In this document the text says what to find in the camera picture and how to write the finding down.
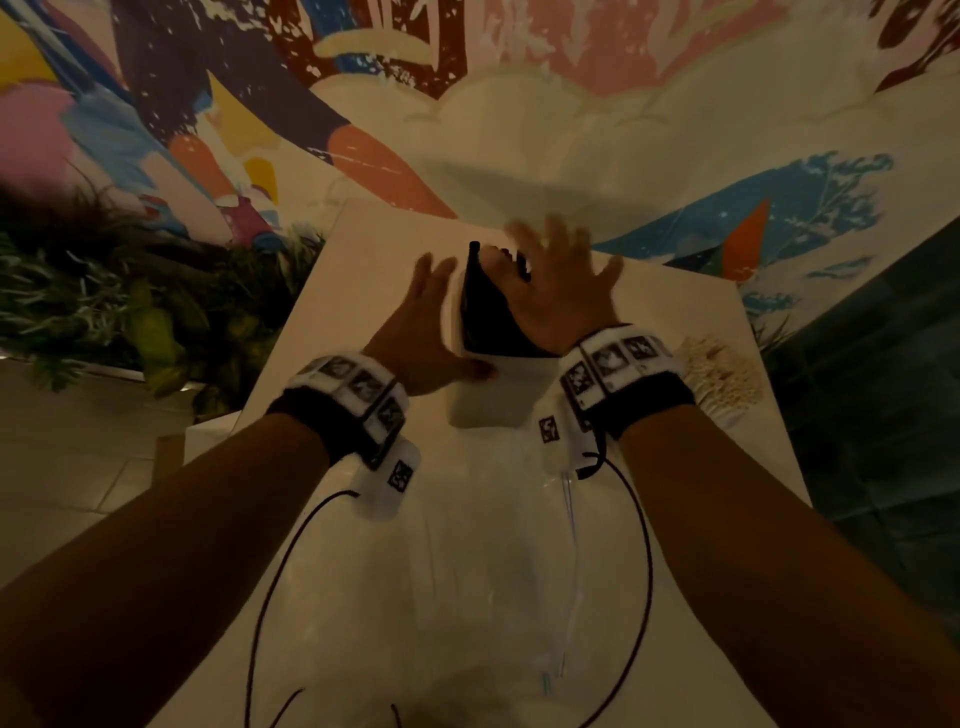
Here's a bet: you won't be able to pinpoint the person's right hand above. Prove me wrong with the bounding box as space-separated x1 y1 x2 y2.
480 213 625 355

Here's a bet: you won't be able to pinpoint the person's left hand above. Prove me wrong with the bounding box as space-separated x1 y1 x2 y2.
362 252 498 397

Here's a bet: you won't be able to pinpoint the white box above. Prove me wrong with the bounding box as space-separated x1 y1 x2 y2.
447 283 580 431

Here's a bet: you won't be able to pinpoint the black box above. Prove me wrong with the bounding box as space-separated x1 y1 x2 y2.
459 240 558 360

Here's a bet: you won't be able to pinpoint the person's right forearm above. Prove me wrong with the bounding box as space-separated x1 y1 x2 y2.
618 403 960 728

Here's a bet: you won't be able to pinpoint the person's left forearm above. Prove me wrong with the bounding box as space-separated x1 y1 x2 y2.
0 412 331 728

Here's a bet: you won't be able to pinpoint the clear plastic bag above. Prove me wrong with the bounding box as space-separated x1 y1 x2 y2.
296 438 655 728

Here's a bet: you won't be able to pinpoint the green leafy plants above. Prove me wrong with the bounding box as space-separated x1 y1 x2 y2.
0 176 329 423

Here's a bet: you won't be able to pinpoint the right wrist camera band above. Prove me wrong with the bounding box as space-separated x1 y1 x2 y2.
535 324 696 481

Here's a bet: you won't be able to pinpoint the wrist camera band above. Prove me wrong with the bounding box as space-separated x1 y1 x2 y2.
267 352 422 520
535 324 696 481

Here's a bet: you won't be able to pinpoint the left wrist camera band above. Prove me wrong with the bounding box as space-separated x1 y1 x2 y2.
267 352 422 520

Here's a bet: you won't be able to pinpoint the black cable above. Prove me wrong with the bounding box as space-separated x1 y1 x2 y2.
576 448 655 728
244 489 362 728

